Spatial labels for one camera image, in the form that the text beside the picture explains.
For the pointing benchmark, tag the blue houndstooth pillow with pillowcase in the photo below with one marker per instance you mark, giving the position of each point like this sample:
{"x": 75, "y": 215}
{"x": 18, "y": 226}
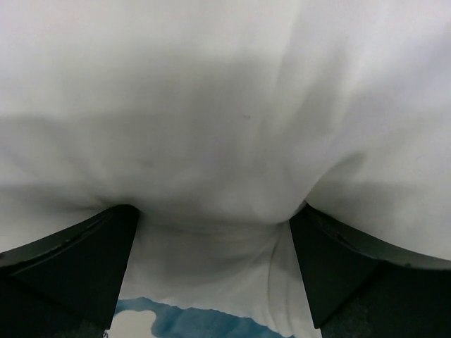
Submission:
{"x": 212, "y": 280}

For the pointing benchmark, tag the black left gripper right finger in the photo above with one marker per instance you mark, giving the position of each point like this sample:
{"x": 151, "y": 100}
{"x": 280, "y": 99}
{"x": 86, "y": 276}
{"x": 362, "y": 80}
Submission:
{"x": 360, "y": 286}

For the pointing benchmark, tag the white pillow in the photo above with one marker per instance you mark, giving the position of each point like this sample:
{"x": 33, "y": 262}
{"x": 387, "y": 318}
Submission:
{"x": 232, "y": 111}

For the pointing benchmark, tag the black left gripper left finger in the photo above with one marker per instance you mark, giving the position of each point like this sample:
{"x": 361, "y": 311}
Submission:
{"x": 67, "y": 284}

